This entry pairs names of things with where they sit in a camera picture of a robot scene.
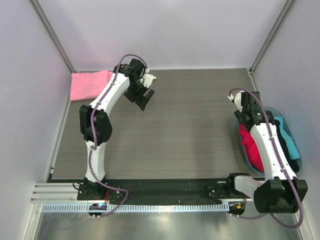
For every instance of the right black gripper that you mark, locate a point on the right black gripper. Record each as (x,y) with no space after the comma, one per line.
(243,118)

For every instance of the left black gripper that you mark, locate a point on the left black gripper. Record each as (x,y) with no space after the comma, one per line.
(138,96)

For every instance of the red t shirt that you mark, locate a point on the red t shirt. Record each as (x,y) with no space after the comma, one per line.
(251,149)

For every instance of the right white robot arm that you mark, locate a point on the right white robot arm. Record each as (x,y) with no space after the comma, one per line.
(281,192)

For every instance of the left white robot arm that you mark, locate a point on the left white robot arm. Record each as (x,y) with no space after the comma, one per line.
(131,80)

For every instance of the blue plastic basket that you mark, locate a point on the blue plastic basket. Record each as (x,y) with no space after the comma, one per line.
(274,113)

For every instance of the folded pink t shirt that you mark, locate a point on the folded pink t shirt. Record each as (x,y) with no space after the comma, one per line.
(88,85)

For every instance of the turquoise t shirt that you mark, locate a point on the turquoise t shirt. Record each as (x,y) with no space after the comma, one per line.
(292,149)

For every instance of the black t shirt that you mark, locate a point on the black t shirt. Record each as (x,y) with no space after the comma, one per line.
(292,163)

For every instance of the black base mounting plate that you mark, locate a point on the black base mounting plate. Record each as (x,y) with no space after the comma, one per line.
(161,192)

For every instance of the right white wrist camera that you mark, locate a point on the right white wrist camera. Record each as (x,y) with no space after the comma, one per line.
(237,100)

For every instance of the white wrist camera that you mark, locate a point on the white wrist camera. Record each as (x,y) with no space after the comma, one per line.
(148,79)
(237,100)

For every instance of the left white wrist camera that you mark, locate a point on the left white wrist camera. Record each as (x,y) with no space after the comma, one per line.
(148,79)

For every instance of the slotted cable duct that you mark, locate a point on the slotted cable duct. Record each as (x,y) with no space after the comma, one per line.
(100,208)

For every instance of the aluminium frame rail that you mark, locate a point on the aluminium frame rail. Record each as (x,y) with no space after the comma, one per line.
(54,193)

